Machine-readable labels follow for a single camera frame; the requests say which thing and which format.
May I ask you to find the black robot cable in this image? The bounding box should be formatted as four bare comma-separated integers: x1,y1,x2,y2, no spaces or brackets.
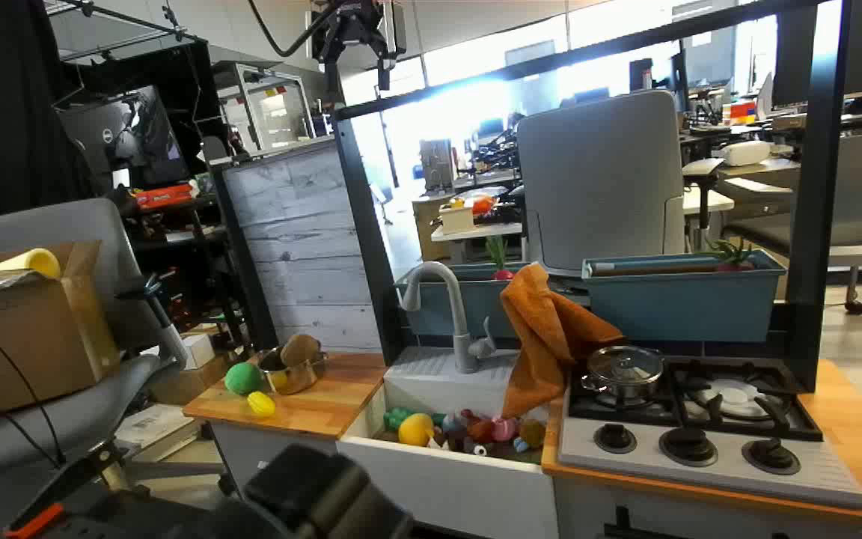
243,0,320,59

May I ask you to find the blue planter box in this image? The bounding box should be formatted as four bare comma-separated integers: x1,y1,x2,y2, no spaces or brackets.
399,249,788,347

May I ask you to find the wooden countertop with toys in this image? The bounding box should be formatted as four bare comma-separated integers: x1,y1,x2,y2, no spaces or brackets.
184,349,390,442

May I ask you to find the yellow toy ball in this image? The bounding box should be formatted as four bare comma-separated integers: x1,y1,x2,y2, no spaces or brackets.
395,409,438,448

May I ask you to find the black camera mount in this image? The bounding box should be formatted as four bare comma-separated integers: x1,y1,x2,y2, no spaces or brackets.
236,442,417,539

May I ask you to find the grey wood plank panel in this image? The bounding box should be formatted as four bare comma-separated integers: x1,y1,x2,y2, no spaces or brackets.
218,136,387,359

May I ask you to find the green toy fruit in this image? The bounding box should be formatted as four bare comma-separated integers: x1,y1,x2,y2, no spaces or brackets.
222,359,266,397

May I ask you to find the yellow foam roll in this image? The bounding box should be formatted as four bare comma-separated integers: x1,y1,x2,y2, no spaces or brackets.
0,246,64,285

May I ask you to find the orange handled black clamp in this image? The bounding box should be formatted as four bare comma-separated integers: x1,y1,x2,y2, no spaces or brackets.
0,437,157,539

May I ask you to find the grey office chair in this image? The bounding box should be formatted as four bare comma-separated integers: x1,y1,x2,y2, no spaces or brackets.
0,195,191,484

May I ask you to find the grey toy faucet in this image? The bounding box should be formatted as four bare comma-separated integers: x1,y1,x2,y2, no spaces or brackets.
399,259,501,376

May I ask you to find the red toy food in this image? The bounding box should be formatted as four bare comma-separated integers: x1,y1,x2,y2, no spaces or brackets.
457,406,501,448

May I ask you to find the grey toy stove top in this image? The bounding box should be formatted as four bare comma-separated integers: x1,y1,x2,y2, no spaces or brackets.
556,352,862,512

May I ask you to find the black computer monitor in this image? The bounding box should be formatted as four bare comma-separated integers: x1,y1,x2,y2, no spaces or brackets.
55,84,191,190

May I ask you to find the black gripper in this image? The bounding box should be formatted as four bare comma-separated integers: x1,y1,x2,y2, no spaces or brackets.
308,0,395,102

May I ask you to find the steel pot with lid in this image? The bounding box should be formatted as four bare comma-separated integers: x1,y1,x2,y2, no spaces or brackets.
580,341,671,404

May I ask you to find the cardboard box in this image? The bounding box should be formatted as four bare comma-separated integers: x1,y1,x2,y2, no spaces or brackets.
0,240,122,422

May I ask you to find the white toy sink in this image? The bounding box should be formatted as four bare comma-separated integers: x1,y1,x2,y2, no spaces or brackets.
339,341,564,539

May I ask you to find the green plant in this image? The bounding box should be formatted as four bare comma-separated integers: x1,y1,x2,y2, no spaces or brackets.
704,232,761,271

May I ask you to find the yellow toy fruit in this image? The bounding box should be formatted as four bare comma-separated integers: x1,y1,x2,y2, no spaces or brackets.
243,389,282,422

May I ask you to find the brown toy bread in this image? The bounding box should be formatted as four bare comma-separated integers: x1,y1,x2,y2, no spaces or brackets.
279,333,329,374

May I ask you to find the grey toy kitchen cabinet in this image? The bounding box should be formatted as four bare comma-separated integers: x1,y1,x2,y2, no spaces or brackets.
205,416,862,539

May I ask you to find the orange towel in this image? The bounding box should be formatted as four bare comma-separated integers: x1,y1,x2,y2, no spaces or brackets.
498,259,627,419

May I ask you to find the wooden countertop around stove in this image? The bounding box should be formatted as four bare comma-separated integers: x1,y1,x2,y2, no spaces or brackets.
538,356,862,529

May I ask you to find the black frame with rail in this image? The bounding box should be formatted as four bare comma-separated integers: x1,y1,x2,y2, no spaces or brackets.
329,0,853,394

